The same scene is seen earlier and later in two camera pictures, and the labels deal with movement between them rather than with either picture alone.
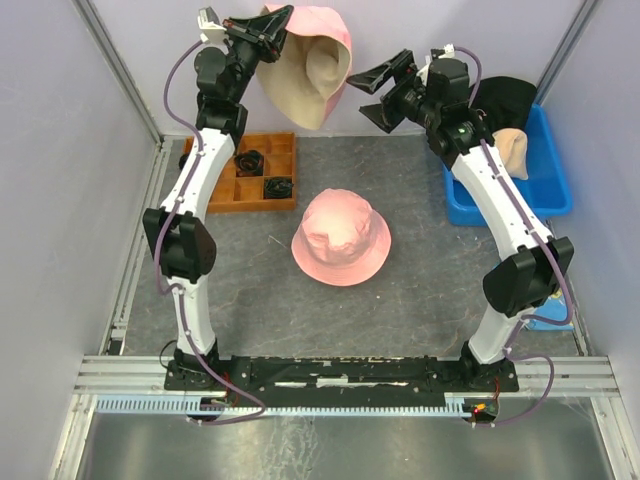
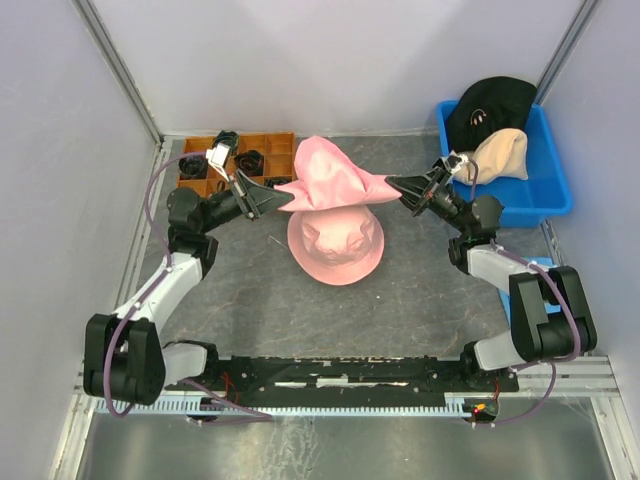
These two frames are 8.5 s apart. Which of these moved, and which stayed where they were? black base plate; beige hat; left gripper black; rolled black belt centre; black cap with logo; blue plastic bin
Moved: left gripper black
Stayed: rolled black belt centre; black base plate; black cap with logo; beige hat; blue plastic bin
